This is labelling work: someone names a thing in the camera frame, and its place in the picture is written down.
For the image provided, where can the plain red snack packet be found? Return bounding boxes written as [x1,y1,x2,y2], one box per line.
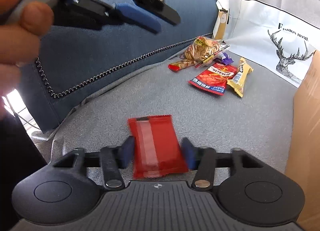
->
[127,115,188,179]

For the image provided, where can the red chip packet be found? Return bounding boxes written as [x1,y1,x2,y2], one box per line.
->
[188,63,238,96]

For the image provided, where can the clear bag of cookies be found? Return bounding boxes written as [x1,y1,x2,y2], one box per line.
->
[180,36,229,65]

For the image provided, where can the yellow snack bar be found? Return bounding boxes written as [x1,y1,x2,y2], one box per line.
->
[227,57,253,98]

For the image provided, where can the purple candy wrapper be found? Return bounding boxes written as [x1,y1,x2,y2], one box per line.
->
[215,52,234,65]

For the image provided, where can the person's left hand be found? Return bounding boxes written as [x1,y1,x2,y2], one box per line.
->
[1,2,54,97]

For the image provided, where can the small red peanut packet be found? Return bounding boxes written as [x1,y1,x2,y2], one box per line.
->
[168,59,196,72]

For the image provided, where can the open cardboard box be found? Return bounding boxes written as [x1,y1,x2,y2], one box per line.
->
[285,50,320,230]

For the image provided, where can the grey deer print cover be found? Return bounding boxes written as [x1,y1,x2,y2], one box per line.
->
[213,0,319,87]

